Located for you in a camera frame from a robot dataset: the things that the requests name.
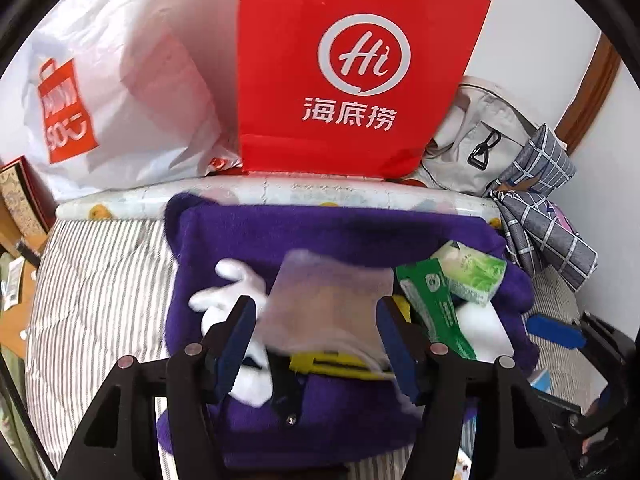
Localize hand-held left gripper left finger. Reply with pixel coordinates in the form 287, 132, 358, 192
57, 295, 258, 480

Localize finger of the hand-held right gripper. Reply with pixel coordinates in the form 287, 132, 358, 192
526, 311, 587, 350

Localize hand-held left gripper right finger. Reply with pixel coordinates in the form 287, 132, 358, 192
376, 296, 576, 480

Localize white glove green cuff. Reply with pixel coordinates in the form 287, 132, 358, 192
189, 258, 276, 408

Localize translucent plastic bag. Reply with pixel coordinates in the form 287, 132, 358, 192
262, 249, 397, 361

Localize green wet wipes packet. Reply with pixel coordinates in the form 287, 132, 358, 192
395, 258, 478, 361

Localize yellow black tool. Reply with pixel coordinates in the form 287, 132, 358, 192
289, 351, 396, 378

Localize grey checked cloth pink patch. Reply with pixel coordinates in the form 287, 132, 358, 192
490, 187, 598, 295

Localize green tissue packet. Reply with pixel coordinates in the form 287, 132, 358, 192
431, 241, 507, 306

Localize purple fleece cloth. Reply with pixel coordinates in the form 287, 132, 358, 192
156, 192, 540, 456

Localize grey checked folded cloth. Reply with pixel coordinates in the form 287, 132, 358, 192
482, 124, 576, 201

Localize white printed roll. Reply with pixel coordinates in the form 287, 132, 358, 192
55, 172, 503, 226

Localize beige canvas backpack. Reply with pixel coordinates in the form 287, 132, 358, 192
405, 75, 543, 198

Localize ornate red box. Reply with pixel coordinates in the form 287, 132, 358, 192
0, 156, 58, 241

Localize white plastic bag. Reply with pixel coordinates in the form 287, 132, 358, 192
20, 0, 246, 201

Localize red paper bag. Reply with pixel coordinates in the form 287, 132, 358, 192
235, 0, 492, 183

